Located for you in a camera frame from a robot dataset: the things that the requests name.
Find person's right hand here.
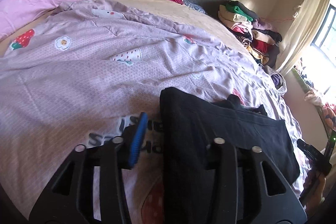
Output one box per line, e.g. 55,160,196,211
303,169,326,213

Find lilac strawberry print duvet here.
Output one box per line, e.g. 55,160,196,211
1,0,302,223

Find pile of folded clothes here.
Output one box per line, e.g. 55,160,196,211
218,1,282,68

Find cream curtain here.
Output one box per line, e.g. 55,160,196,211
275,0,330,75

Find beige bed sheet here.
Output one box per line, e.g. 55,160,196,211
0,0,253,57

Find black garment with orange print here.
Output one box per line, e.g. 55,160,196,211
159,88,307,223

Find clothes on window sill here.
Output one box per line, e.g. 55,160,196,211
292,60,335,136

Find floral laundry basket with clothes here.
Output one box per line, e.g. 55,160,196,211
262,65,287,96

